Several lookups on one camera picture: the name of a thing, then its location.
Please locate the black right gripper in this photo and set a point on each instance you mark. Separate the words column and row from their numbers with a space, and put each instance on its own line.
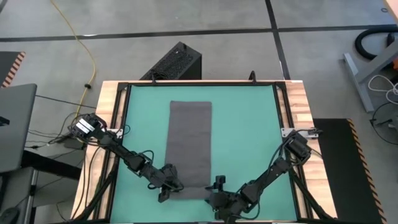
column 231, row 203

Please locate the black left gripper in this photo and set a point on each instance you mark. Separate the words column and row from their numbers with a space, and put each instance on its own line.
column 164, row 180

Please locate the grey woven towel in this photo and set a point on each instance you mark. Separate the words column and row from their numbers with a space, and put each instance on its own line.
column 189, row 140

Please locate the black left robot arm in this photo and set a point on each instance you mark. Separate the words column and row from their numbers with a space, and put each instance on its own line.
column 124, row 154

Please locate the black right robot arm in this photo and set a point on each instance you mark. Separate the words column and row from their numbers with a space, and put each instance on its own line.
column 270, row 172

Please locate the green table mat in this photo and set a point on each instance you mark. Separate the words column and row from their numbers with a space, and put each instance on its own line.
column 248, row 124

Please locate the black computer tower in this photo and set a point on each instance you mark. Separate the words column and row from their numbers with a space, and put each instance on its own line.
column 174, row 63

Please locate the large black hazard-striped mat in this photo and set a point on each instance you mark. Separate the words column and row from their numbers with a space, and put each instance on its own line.
column 345, row 174

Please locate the black table clamp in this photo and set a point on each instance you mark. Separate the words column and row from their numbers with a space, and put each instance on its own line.
column 252, row 77

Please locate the black computer mouse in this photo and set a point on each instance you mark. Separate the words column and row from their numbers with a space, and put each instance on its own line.
column 7, row 216

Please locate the grey desk top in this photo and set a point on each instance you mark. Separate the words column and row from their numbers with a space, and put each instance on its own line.
column 15, row 124

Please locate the grey metal stand leg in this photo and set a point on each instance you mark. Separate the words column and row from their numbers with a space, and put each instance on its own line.
column 357, row 81

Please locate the small black hazard-striped mat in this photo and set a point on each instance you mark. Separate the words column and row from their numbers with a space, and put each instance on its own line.
column 7, row 67

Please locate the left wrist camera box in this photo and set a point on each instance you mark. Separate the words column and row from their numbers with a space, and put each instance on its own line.
column 169, row 169

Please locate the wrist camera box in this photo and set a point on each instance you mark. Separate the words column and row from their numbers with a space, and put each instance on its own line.
column 169, row 169
column 220, row 183

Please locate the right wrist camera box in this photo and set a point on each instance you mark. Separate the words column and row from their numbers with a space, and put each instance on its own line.
column 220, row 183

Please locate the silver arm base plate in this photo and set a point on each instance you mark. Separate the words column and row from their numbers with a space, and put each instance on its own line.
column 284, row 132
column 120, row 133

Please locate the black aluminium rig frame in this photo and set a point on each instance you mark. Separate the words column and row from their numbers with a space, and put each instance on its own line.
column 202, row 83

